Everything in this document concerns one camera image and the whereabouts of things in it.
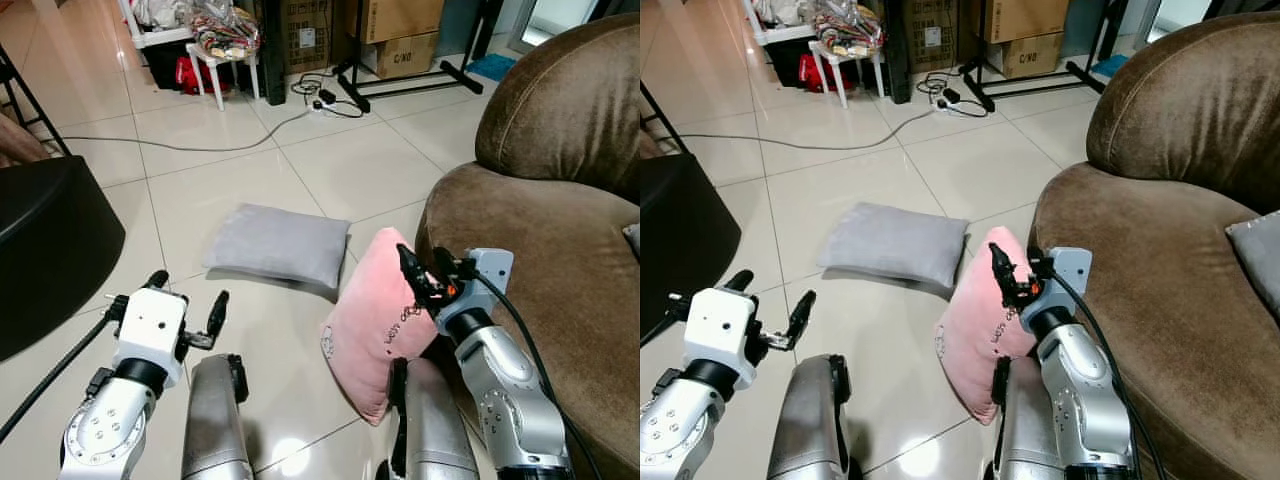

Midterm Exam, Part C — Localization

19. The black round seat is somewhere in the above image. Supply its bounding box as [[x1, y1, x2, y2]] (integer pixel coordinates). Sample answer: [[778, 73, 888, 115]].
[[0, 155, 126, 361], [640, 153, 741, 336]]

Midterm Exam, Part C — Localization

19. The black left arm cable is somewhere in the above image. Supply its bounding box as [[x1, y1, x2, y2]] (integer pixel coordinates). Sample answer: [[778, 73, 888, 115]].
[[640, 300, 691, 346], [0, 310, 117, 441]]

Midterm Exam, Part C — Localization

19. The small printed cardboard box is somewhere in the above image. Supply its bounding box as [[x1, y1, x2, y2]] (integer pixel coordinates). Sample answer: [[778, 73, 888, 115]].
[[990, 32, 1064, 79], [370, 32, 441, 79]]

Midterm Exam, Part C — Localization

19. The patterned plastic bag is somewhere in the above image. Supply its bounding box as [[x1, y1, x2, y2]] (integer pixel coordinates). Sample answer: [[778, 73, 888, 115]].
[[812, 0, 886, 59], [190, 0, 261, 61]]

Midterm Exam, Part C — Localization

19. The black metal stand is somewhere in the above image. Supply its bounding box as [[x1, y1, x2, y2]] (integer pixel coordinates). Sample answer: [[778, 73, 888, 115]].
[[960, 0, 1126, 113], [335, 0, 501, 113]]

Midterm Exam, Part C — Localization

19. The silver robot leg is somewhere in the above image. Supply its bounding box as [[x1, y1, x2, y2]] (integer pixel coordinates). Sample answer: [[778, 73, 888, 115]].
[[985, 357, 1071, 480], [385, 357, 481, 480], [768, 353, 851, 480], [182, 353, 253, 480]]

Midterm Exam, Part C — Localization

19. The black coiled cable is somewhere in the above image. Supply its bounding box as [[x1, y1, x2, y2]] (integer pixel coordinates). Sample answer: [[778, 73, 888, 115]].
[[915, 70, 991, 116], [290, 72, 366, 119]]

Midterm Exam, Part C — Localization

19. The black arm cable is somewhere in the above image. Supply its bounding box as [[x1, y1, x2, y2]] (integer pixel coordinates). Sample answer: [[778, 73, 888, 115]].
[[0, 310, 117, 441], [1055, 270, 1166, 480], [640, 300, 691, 346], [480, 270, 601, 480]]

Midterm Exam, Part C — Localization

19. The red bag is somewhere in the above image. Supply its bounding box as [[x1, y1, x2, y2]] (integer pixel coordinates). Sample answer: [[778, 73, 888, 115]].
[[175, 55, 231, 96], [800, 52, 851, 93]]

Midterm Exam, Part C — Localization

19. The silver right robot leg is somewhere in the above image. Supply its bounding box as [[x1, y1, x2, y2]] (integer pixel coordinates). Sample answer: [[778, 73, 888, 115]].
[[385, 357, 481, 480], [985, 357, 1071, 480]]

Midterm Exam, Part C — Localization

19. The white plastic stool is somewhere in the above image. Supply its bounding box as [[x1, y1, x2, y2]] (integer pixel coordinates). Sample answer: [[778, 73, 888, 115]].
[[808, 40, 886, 109], [185, 40, 261, 111]]

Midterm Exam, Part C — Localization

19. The pink plush pillow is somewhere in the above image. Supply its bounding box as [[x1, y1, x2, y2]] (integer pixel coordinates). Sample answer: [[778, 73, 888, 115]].
[[320, 227, 441, 426], [935, 227, 1041, 426]]

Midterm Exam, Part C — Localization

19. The silver left robot leg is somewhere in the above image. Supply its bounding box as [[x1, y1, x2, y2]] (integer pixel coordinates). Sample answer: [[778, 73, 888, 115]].
[[768, 353, 851, 480], [182, 353, 253, 480]]

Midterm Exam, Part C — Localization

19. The brown round velvet sofa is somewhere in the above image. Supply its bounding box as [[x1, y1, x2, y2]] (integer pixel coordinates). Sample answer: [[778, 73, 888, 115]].
[[415, 12, 641, 480], [1030, 12, 1280, 480]]

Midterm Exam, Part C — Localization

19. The dark labelled cardboard box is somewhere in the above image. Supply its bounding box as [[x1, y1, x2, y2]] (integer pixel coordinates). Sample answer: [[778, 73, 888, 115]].
[[910, 0, 961, 73], [285, 0, 336, 76]]

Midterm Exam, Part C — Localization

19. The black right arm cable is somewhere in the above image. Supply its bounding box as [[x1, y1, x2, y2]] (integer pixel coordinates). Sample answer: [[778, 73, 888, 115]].
[[480, 270, 601, 480], [1055, 270, 1166, 480]]

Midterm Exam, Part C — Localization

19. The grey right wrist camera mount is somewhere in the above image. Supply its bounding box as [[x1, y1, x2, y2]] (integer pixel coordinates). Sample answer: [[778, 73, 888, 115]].
[[455, 248, 514, 311], [1045, 248, 1094, 311]]

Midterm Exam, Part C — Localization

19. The large plain cardboard box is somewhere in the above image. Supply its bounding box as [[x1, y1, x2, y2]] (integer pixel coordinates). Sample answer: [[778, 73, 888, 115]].
[[365, 0, 446, 43], [985, 0, 1071, 43]]

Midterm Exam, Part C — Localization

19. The long grey power cord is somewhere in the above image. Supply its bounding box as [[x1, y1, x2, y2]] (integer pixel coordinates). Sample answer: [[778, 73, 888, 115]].
[[680, 105, 941, 152], [60, 105, 316, 154]]

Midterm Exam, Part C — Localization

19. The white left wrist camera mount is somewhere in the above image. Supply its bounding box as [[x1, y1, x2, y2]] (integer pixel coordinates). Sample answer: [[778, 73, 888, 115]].
[[683, 288, 758, 363], [115, 288, 189, 363]]

